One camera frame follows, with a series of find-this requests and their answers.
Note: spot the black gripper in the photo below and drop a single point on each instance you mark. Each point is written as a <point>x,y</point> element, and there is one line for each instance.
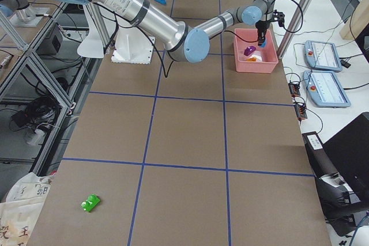
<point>262,26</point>

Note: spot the pink plastic box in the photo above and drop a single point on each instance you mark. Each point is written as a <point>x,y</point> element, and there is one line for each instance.
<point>266,57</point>

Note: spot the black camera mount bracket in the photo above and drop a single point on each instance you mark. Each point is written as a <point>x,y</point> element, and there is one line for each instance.
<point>279,17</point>

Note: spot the lower teach pendant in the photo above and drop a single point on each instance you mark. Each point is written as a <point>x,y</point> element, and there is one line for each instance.
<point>325,90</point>

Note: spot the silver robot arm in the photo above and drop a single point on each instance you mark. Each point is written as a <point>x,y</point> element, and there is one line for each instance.
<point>182,42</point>

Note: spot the white canvas bag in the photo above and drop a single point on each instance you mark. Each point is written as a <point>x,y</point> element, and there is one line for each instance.
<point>22,207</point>

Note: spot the small blue block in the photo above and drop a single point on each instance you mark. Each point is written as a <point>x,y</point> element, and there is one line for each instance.
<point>263,43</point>

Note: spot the purple block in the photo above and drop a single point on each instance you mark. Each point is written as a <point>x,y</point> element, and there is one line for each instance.
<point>249,50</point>

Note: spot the aluminium frame post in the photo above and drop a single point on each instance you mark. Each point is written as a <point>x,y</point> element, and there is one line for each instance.
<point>296,21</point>

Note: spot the upper teach pendant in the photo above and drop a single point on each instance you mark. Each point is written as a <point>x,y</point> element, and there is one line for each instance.
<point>322,56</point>

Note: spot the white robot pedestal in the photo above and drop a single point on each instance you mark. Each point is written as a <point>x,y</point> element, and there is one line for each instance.
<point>109,34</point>

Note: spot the green block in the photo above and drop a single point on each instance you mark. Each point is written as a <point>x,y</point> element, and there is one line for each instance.
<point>90,203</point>

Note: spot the teach pendant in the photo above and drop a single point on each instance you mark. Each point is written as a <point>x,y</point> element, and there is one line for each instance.
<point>322,56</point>
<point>325,90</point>

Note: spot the orange block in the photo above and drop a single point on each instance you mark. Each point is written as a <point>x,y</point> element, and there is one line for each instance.
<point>251,59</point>

